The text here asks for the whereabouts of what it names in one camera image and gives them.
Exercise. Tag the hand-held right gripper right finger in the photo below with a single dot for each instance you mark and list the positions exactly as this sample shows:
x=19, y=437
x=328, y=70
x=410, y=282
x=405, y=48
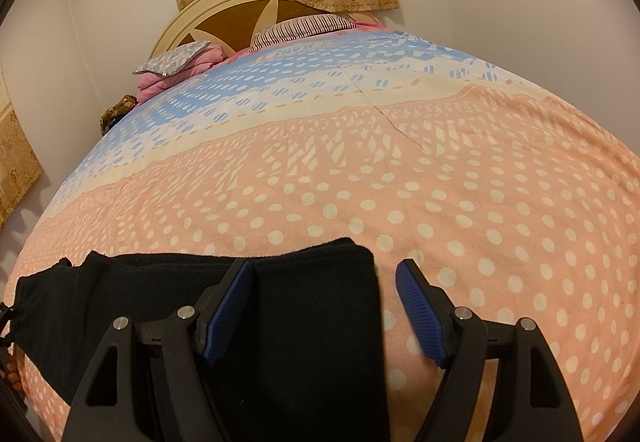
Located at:
x=420, y=317

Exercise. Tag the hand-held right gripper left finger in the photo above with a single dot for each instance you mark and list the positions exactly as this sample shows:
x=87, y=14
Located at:
x=227, y=317

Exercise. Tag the black pants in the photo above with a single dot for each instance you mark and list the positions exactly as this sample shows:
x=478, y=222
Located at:
x=310, y=322

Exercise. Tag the polka dot bed blanket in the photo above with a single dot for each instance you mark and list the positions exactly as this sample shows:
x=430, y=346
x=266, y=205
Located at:
x=400, y=172

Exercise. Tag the brown patterned bag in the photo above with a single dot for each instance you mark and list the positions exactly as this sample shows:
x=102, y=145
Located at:
x=117, y=114

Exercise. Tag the pink folded blanket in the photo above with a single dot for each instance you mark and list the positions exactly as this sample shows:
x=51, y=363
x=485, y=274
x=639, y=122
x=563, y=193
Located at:
x=165, y=83

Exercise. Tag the beige floral side curtain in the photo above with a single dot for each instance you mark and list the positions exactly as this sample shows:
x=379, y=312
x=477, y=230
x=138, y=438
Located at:
x=17, y=157

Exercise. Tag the grey patterned pillow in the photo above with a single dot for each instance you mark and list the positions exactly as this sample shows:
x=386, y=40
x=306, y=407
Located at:
x=172, y=58

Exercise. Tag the cream wooden headboard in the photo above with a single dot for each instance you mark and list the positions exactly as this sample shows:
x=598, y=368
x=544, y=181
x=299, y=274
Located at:
x=225, y=22

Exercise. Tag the striped pillow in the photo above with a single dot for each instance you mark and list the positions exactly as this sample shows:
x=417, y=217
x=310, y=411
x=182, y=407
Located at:
x=300, y=29

